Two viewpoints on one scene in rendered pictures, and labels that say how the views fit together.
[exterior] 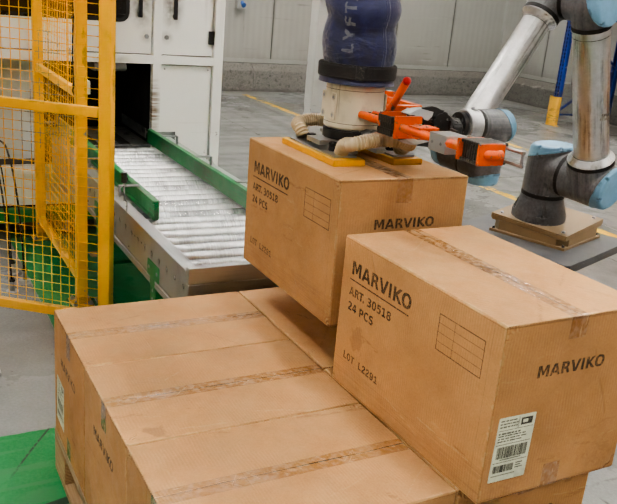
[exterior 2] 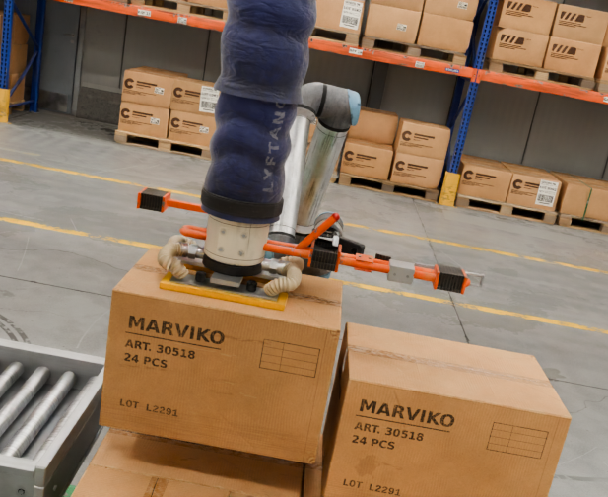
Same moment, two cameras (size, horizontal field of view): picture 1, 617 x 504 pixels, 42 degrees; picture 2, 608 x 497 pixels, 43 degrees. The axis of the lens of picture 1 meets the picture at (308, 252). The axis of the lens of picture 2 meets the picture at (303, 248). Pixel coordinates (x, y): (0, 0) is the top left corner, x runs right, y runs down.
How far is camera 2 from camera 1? 205 cm
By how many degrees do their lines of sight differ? 58
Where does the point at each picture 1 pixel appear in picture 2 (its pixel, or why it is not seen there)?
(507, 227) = not seen: hidden behind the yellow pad
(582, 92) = (321, 175)
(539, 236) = not seen: hidden behind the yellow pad
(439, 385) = (491, 474)
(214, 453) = not seen: outside the picture
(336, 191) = (331, 340)
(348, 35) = (268, 175)
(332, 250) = (322, 394)
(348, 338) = (352, 467)
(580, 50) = (331, 143)
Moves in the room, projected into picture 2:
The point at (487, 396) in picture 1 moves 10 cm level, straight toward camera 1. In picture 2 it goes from (548, 468) to (582, 488)
